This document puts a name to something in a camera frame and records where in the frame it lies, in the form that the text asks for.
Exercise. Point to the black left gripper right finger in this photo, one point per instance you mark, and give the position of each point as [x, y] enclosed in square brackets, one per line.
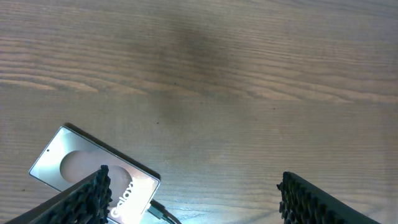
[304, 203]

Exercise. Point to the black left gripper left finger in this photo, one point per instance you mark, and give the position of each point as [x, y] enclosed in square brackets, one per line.
[86, 202]

